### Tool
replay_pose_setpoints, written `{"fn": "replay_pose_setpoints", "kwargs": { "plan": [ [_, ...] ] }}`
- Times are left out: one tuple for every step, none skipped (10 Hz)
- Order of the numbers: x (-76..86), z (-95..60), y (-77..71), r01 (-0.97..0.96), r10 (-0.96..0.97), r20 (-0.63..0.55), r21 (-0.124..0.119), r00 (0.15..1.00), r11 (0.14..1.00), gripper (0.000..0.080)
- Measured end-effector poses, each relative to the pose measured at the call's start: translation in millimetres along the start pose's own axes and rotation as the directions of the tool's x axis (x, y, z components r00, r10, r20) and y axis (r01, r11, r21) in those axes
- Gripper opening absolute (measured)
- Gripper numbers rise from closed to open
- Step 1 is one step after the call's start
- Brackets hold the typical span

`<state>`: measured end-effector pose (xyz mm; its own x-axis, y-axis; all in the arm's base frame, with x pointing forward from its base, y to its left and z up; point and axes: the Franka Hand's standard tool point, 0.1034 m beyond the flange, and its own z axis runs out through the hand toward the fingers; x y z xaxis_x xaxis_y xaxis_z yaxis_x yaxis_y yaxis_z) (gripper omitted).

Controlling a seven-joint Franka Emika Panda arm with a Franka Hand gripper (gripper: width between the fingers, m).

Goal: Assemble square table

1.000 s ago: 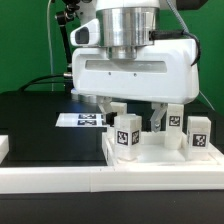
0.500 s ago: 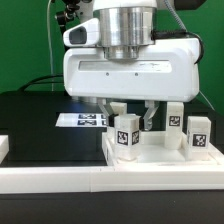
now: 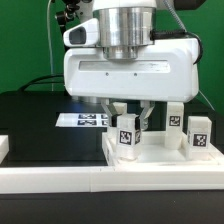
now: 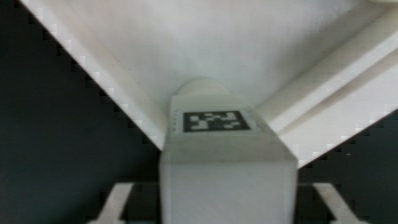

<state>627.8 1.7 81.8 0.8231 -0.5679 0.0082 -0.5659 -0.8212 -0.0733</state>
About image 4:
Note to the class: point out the white square table top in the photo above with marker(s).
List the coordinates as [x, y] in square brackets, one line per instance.
[301, 53]

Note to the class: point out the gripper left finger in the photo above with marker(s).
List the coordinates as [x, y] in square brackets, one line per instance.
[131, 207]

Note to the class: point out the white table leg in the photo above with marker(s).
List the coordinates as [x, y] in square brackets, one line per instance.
[228, 167]

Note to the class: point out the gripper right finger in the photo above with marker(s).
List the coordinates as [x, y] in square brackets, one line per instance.
[323, 207]

